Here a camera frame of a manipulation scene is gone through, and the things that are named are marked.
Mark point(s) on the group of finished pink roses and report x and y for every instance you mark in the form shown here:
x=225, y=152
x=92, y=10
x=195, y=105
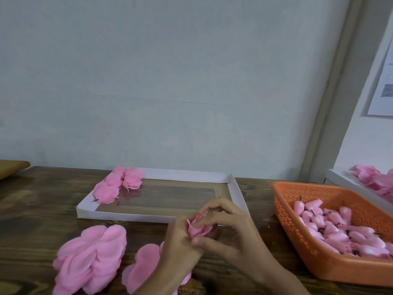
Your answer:
x=105, y=192

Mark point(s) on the orange plastic basket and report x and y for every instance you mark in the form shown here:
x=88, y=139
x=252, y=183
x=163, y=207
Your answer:
x=331, y=270

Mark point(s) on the white paper notice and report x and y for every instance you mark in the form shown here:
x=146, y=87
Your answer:
x=384, y=86

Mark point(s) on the person's right hand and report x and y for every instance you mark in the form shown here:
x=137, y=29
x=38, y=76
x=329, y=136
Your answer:
x=242, y=242

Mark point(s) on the pile of pink petals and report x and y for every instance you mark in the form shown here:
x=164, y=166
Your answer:
x=374, y=178

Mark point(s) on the person's left forearm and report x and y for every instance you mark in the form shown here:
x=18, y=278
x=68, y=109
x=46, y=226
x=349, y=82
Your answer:
x=156, y=287

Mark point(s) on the pink rose buds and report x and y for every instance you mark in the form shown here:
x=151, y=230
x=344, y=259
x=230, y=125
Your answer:
x=334, y=230

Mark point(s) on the person's right forearm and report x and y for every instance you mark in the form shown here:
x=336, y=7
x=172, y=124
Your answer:
x=285, y=284

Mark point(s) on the pink petal flower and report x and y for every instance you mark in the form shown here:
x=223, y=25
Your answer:
x=133, y=182

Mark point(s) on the person's left hand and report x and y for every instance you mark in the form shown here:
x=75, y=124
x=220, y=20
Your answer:
x=178, y=248

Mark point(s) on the pink petal sheet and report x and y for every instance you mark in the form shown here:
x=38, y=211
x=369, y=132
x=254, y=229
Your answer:
x=198, y=230

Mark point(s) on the grey door frame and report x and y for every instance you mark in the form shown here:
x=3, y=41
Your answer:
x=341, y=86

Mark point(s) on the white shallow tray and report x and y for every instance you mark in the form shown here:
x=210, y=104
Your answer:
x=163, y=196

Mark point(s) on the stack of pink petals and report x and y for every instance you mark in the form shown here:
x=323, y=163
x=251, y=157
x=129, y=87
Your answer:
x=142, y=267
x=89, y=260

